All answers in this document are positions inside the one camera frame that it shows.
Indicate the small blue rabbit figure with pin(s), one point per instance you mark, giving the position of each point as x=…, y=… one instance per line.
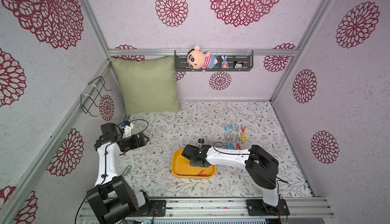
x=224, y=63

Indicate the black white mouse figure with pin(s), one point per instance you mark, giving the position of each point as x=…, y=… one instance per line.
x=238, y=65

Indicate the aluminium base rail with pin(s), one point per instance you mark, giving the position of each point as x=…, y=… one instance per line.
x=236, y=208

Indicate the yellow plastic storage box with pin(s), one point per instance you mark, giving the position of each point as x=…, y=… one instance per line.
x=181, y=168

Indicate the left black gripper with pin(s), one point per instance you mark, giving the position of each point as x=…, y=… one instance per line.
x=136, y=143

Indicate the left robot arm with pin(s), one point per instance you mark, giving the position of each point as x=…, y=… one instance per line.
x=112, y=199

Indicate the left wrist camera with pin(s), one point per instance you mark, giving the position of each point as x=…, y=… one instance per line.
x=126, y=128

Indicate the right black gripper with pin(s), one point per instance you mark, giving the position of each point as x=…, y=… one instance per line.
x=191, y=156

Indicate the black wire wall rack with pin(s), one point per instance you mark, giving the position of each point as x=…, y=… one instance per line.
x=88, y=100

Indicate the dark grey wall shelf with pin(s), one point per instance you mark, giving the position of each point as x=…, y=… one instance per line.
x=181, y=65

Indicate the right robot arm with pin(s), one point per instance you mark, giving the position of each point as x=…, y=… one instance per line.
x=262, y=167

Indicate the green cushion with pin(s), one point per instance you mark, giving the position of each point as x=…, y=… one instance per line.
x=148, y=85

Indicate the cartoon boy plush doll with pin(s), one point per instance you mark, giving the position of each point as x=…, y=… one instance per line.
x=196, y=59

